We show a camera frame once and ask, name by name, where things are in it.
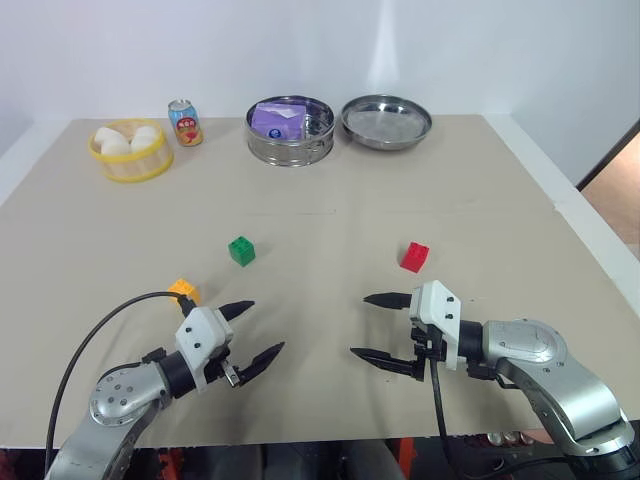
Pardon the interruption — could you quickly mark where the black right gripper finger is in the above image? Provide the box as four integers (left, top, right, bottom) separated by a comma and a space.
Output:
362, 292, 413, 312
349, 346, 417, 380

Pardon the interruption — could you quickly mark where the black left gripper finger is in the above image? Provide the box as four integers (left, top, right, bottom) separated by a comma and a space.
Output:
217, 299, 257, 324
239, 341, 287, 389

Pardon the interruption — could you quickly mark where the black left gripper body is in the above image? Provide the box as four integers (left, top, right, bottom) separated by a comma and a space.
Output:
203, 348, 252, 391

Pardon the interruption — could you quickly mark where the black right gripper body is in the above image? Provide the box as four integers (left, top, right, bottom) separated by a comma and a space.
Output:
409, 322, 450, 383

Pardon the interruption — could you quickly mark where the red toy brick block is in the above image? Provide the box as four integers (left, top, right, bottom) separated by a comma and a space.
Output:
398, 241, 432, 274

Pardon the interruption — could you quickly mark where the green toy brick block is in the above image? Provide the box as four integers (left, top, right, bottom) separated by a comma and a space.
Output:
227, 233, 257, 269

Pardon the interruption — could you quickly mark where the yellow toy brick block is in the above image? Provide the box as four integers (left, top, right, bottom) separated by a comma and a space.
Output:
167, 277, 203, 306

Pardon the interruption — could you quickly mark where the round steel steamer pot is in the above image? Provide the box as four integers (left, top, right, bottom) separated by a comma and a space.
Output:
245, 94, 336, 168

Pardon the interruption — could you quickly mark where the yellow steamer basket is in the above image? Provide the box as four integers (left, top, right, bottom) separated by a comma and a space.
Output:
88, 118, 175, 184

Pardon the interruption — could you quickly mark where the round steel plate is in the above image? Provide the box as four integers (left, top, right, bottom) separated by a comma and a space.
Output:
340, 93, 434, 152

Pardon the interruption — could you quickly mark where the purple packet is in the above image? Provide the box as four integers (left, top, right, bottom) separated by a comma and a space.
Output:
250, 101, 308, 143

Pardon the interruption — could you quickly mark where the blue orange drink can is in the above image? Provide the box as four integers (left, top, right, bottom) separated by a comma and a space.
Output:
167, 98, 205, 148

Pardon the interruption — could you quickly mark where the white steamed bun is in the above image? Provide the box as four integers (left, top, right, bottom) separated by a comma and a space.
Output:
94, 126, 124, 150
100, 137, 133, 156
130, 125, 157, 152

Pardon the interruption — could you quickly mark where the dark edged brown board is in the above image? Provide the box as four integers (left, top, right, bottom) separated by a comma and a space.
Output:
575, 117, 640, 241

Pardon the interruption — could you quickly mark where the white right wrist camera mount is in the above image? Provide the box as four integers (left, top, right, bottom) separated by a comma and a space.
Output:
408, 279, 463, 373

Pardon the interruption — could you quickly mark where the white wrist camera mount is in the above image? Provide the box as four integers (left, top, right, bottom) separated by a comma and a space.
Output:
174, 306, 235, 393
408, 279, 463, 373

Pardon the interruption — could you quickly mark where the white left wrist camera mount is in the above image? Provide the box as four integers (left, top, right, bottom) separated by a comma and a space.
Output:
174, 306, 235, 393

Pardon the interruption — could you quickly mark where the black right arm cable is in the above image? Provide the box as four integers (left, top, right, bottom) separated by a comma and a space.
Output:
425, 358, 571, 480

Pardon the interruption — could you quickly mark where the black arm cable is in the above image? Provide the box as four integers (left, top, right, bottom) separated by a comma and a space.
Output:
43, 291, 198, 477
425, 358, 571, 480

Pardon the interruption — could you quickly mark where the orange frame part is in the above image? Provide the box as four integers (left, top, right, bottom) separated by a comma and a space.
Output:
157, 444, 184, 480
396, 436, 417, 480

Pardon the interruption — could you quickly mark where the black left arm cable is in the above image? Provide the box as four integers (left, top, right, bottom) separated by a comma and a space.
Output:
43, 291, 198, 477

